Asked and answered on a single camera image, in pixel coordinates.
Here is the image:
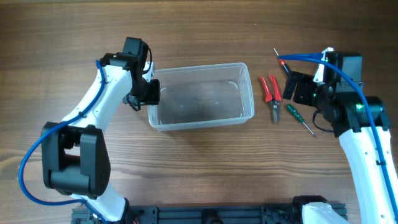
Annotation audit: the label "black red screwdriver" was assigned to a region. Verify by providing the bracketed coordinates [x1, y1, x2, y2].
[273, 47, 292, 78]

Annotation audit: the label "red handled snips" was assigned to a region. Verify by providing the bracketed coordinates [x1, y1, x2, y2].
[260, 75, 282, 124]

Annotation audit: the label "clear plastic storage container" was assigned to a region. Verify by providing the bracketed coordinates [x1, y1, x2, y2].
[147, 62, 255, 131]

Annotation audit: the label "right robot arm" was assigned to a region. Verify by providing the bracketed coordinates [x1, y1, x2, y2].
[278, 49, 397, 223]

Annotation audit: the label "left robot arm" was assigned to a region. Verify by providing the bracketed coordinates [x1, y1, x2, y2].
[40, 37, 160, 223]

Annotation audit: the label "green handled screwdriver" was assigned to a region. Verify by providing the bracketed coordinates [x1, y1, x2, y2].
[286, 104, 316, 137]

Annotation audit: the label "right blue cable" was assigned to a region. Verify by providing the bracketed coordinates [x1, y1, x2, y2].
[277, 52, 398, 215]

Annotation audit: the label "blue cable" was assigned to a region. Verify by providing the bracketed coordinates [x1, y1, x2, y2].
[17, 59, 108, 223]
[277, 52, 398, 215]

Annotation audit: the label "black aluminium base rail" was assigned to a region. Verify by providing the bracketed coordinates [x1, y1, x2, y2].
[71, 203, 348, 224]

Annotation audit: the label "left blue cable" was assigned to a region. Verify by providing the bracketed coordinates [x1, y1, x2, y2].
[17, 59, 108, 223]

